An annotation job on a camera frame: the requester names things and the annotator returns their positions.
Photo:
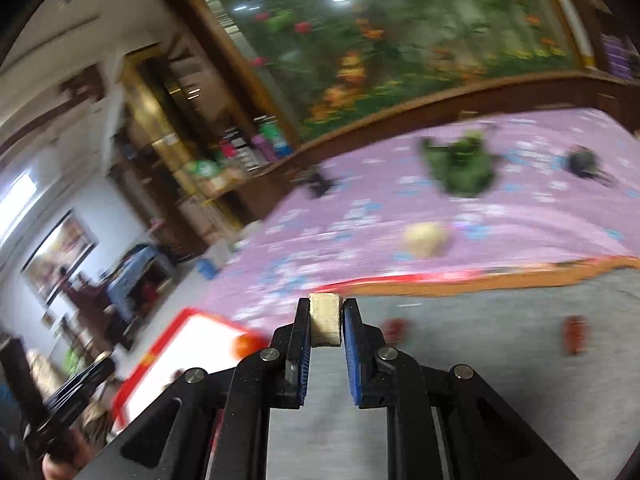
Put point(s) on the purple bottle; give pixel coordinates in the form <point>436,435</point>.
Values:
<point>261,146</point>

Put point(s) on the steel thermos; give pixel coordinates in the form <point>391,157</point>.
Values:
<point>244,152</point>

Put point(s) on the black device with metal prongs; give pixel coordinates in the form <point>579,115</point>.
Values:
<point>582,162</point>

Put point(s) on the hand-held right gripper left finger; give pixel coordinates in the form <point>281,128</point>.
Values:
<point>302,360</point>

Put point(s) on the beige sugarcane piece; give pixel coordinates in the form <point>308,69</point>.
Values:
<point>325,320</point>
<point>425,240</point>

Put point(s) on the framed wall picture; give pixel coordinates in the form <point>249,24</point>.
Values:
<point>57,255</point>

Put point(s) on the person's left hand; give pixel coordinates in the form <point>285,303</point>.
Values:
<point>59,467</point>

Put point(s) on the grey felt mat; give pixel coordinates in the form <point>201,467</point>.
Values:
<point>500,400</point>

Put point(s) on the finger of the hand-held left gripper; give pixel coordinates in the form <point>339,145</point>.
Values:
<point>82,387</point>

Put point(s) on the green bottle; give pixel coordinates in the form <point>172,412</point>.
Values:
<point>277,137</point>

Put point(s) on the glass case with artificial flowers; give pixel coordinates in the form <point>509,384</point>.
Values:
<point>400,35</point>

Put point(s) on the orange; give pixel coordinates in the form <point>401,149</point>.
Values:
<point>247,346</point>

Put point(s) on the purple floral blanket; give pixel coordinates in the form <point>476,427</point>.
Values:
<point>380,210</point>

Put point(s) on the red tray with white inside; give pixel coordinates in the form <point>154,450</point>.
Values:
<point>200,345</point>

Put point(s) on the green and white container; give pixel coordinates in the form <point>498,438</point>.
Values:
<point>206,170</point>

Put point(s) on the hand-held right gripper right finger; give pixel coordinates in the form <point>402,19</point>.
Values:
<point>351,360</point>

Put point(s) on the pink cup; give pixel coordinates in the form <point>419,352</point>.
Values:
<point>227,151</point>

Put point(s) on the chair with blue cloth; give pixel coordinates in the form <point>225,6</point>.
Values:
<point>135,275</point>

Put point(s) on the red date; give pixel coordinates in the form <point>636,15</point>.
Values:
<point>575,335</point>
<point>395,330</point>

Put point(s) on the blue object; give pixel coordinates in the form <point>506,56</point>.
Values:
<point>207,269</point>

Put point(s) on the green leafy plant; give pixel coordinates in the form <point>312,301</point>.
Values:
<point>462,165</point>

